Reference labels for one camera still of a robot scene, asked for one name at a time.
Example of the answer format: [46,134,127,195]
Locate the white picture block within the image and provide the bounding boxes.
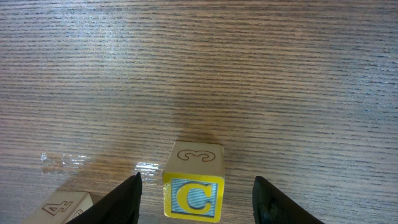
[22,190,93,224]

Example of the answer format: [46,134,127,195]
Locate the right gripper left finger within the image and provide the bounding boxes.
[67,172,142,224]

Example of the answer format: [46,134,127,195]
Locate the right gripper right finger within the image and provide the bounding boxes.
[252,176,323,224]

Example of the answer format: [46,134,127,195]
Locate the yellow top block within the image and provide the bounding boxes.
[162,141,225,223]

